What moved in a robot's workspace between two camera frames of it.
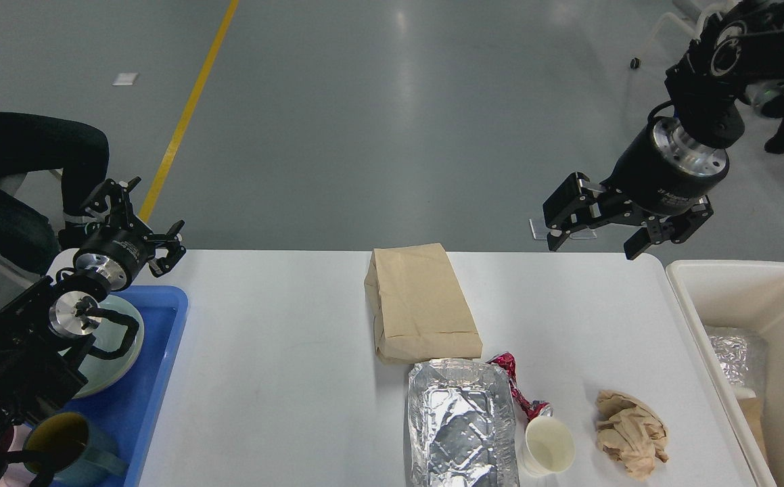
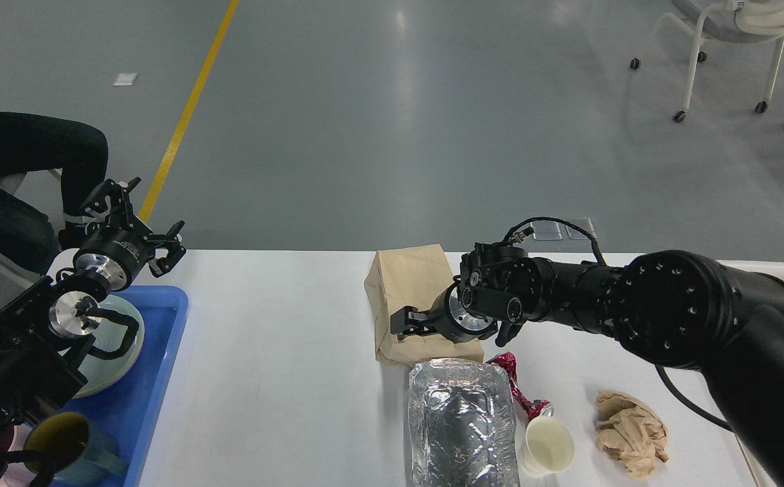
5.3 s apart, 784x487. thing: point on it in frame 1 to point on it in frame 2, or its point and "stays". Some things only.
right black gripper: (659, 170) to (448, 316)
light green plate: (118, 342) stays
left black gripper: (114, 256) stays
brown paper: (630, 433) stays
